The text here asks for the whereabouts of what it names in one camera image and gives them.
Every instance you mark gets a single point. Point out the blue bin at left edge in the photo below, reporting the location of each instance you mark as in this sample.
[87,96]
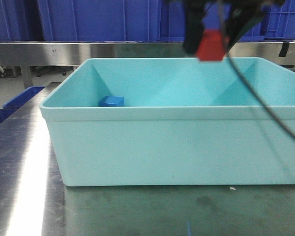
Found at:
[18,101]

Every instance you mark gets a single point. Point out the blue crate upper left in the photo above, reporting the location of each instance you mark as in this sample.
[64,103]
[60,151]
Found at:
[20,21]

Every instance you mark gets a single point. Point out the light teal plastic tub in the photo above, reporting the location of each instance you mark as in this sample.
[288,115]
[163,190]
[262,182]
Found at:
[184,122]

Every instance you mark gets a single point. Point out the stainless steel shelf rail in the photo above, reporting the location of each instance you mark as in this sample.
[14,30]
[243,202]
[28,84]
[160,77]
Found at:
[74,53]

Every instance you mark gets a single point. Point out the red cube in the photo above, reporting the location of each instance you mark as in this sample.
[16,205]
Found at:
[211,47]

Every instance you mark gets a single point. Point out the large blue crate centre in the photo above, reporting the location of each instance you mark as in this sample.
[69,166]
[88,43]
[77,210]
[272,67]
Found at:
[112,20]

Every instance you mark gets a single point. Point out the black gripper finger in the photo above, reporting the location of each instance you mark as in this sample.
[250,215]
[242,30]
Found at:
[242,17]
[194,28]

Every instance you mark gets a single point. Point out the blue crate upper right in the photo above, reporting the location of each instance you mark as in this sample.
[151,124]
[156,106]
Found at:
[279,21]

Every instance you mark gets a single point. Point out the small blue cube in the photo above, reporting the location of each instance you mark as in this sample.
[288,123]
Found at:
[111,101]

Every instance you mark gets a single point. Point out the black tape strip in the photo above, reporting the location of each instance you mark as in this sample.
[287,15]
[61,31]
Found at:
[284,49]

